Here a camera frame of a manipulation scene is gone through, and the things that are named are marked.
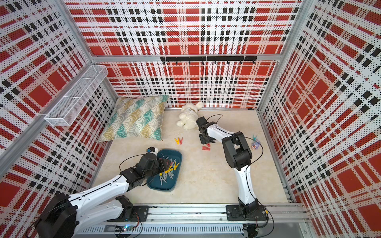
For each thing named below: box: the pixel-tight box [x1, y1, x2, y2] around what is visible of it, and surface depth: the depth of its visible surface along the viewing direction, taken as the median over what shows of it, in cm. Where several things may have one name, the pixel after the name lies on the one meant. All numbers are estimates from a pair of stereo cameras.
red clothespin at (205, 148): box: [201, 143, 211, 151], surface depth 100 cm
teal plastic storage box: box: [146, 149, 184, 193], surface depth 86 cm
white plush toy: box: [176, 101, 204, 130], surface depth 109 cm
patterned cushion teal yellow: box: [97, 94, 170, 143], surface depth 96 cm
